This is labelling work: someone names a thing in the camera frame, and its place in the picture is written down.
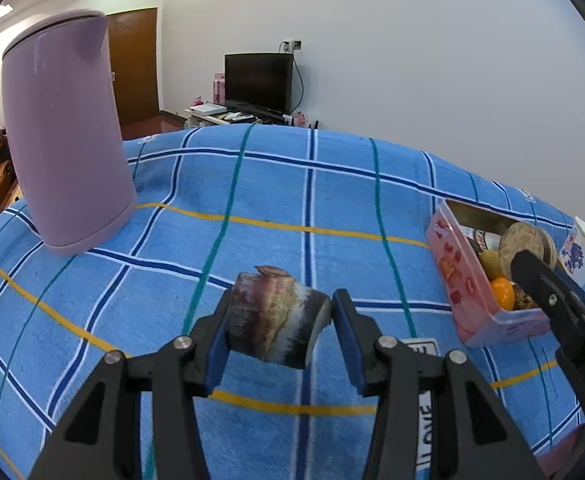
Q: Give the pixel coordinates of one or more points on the flat white device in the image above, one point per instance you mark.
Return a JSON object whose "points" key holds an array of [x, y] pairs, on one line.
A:
{"points": [[207, 108]]}

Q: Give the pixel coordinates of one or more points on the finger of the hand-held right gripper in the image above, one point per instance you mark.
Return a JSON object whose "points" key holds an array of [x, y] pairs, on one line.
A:
{"points": [[542, 285]]}

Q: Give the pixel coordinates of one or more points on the small yellow fruit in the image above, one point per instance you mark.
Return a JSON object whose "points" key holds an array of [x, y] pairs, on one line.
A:
{"points": [[490, 260]]}

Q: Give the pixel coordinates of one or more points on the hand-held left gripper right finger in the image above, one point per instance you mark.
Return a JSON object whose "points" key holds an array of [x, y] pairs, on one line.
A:
{"points": [[350, 345]]}

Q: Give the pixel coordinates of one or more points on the pink tin box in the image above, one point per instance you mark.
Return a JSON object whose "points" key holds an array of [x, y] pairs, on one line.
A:
{"points": [[457, 270]]}

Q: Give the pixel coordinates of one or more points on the small orange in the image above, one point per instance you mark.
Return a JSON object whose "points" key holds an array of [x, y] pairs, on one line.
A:
{"points": [[502, 292]]}

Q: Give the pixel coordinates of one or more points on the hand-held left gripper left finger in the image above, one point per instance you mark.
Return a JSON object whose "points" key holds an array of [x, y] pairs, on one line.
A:
{"points": [[216, 355]]}

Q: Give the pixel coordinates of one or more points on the white television stand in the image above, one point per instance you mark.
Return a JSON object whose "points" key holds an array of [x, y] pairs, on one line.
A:
{"points": [[222, 119]]}

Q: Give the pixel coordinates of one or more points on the white printed cup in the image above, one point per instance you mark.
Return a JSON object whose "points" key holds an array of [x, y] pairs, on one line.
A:
{"points": [[580, 252]]}

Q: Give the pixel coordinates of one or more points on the wall socket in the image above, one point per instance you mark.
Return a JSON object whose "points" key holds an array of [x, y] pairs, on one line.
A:
{"points": [[291, 45]]}

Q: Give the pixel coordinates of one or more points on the brown wooden door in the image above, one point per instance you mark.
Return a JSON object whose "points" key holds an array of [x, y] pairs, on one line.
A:
{"points": [[137, 60]]}

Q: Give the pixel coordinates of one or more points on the black television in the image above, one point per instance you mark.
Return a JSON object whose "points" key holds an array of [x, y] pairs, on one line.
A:
{"points": [[257, 82]]}

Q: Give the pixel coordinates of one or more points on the pink carton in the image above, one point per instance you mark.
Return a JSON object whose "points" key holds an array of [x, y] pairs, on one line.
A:
{"points": [[218, 89]]}

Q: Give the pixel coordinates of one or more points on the purple electric kettle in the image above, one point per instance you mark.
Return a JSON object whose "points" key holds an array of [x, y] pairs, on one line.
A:
{"points": [[67, 135]]}

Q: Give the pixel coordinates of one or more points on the square ceiling light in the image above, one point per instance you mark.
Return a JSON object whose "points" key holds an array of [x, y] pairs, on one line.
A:
{"points": [[3, 10]]}

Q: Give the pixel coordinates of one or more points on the blue plaid blanket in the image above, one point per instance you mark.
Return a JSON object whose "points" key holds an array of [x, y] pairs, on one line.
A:
{"points": [[322, 185]]}

